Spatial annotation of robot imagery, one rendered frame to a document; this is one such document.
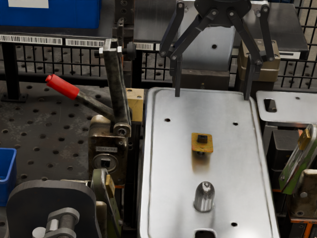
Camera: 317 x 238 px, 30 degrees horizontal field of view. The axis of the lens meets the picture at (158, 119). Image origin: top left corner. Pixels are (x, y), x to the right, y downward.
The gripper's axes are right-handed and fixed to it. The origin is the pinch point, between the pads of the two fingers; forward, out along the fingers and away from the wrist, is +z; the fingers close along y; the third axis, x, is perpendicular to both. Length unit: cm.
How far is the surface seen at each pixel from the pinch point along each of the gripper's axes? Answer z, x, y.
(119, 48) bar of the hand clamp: -6.0, -0.3, -15.2
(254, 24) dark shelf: 12.3, 42.6, 12.9
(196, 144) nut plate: 12.7, -0.5, -1.6
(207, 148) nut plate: 12.3, -1.8, 0.2
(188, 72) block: 15.1, 25.5, -2.3
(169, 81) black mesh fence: 39, 56, -5
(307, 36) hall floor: 116, 219, 77
